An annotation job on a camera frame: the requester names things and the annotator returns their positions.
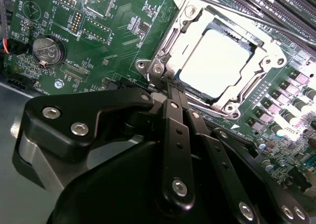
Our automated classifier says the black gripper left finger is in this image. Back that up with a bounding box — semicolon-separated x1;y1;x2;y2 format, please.
11;80;196;212

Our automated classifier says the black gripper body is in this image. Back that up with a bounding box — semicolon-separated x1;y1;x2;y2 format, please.
46;139;279;224

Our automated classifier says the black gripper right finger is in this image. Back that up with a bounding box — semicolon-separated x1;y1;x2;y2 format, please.
175;83;311;224

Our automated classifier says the metal locking lever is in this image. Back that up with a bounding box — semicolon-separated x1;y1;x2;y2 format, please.
147;72;235;119

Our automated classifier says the silver CPU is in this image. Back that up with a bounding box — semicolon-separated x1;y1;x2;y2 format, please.
177;28;255;98

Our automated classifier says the metal socket cover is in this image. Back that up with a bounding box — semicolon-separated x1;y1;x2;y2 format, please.
150;1;288;113

